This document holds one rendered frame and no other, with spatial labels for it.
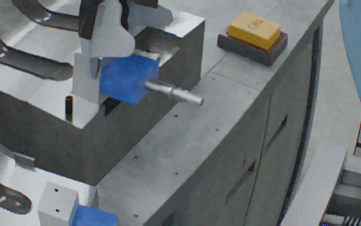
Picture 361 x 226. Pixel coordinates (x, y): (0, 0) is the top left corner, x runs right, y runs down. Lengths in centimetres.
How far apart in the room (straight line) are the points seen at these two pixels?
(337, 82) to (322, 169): 206
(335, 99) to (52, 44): 172
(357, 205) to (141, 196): 33
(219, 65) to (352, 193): 50
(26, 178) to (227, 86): 36
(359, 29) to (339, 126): 208
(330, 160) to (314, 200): 5
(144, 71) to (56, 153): 13
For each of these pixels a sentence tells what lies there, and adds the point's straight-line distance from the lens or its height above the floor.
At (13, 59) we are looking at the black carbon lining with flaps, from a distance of 91.
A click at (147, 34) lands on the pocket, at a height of 88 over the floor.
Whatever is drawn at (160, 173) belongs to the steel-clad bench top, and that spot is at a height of 80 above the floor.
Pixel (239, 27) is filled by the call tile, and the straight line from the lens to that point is 107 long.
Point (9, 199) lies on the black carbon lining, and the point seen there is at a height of 85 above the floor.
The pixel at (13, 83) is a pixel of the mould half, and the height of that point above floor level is 89.
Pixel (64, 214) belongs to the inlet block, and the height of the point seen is 88.
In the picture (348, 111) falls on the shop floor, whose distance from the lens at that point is 250.
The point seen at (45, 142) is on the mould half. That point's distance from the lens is 82.
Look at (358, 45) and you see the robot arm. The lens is 34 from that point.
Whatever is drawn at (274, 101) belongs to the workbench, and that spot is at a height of 61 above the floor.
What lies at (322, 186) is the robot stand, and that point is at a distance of 57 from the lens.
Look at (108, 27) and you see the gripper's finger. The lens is 74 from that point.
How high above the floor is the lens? 135
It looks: 35 degrees down
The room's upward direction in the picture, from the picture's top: 5 degrees clockwise
